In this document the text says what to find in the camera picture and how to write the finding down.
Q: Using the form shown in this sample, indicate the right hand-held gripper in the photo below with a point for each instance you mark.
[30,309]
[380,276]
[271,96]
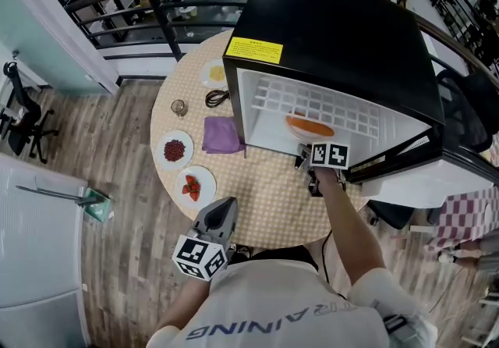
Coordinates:
[329,156]

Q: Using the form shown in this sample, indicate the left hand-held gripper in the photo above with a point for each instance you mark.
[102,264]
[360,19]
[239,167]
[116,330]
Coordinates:
[195,256]

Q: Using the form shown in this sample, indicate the white carrot plate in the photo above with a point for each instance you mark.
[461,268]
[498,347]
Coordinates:
[293,132]

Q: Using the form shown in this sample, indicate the orange carrot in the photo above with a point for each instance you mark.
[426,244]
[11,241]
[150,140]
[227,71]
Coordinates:
[312,128]

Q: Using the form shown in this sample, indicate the black mini fridge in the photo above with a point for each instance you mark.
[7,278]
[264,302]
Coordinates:
[331,34]

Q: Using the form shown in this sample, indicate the person's left forearm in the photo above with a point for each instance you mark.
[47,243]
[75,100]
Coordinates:
[187,307]

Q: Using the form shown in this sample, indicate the person's right forearm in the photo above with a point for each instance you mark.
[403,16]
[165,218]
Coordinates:
[347,221]

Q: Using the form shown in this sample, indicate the white plate with strawberries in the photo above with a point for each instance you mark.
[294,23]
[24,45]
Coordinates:
[208,186]

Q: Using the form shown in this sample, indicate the red strawberries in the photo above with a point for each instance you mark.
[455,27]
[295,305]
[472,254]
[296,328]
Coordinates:
[191,187]

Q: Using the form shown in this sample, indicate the round table with yellow tablecloth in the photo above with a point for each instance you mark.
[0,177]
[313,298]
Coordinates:
[269,198]

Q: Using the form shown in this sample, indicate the pile of red beans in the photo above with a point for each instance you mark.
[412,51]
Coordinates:
[174,150]

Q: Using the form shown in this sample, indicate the purple cloth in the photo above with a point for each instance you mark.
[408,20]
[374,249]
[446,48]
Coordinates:
[222,136]

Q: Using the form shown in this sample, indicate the white plate with red beans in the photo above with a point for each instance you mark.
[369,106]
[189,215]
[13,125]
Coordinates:
[160,155]

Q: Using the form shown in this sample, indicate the person's white shirt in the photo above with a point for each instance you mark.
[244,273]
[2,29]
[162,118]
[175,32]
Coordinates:
[280,311]

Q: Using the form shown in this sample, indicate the white plate with yellow food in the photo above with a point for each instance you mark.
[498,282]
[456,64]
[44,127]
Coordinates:
[214,73]

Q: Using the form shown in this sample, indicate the green dustpan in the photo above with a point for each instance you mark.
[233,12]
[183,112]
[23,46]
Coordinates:
[97,204]

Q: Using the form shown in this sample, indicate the clear glass cup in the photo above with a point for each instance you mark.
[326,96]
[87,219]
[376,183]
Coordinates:
[179,107]

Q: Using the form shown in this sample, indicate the black mesh office chair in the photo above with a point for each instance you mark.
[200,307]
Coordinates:
[464,112]

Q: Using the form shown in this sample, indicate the table with purple checked cloth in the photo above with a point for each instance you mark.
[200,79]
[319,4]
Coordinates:
[464,217]

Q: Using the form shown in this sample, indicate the black railing with wooden top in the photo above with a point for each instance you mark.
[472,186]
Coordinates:
[163,15]

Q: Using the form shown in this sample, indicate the black swivel chair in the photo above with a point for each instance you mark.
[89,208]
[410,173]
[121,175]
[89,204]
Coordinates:
[23,120]

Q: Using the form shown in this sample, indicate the frosted glass door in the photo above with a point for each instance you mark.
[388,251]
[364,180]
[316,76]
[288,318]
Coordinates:
[35,26]

